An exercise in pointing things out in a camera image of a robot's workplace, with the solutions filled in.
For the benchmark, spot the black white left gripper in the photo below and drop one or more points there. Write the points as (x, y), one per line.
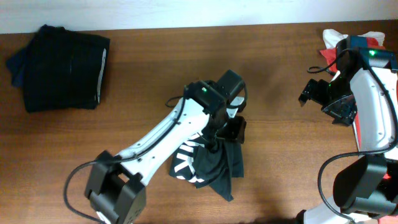
(234, 132)

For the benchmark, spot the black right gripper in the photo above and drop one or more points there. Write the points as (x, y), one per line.
(343, 115)

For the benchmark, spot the dark green t-shirt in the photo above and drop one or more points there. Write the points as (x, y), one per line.
(202, 163)

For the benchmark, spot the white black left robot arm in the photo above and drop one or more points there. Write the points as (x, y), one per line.
(116, 186)

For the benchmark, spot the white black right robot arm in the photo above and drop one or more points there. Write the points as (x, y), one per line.
(367, 189)

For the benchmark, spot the folded black clothes stack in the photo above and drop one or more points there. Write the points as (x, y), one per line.
(60, 69)

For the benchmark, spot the red garment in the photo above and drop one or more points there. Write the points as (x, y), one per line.
(330, 55)

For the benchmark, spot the white garment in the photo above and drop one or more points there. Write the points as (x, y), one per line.
(331, 37)

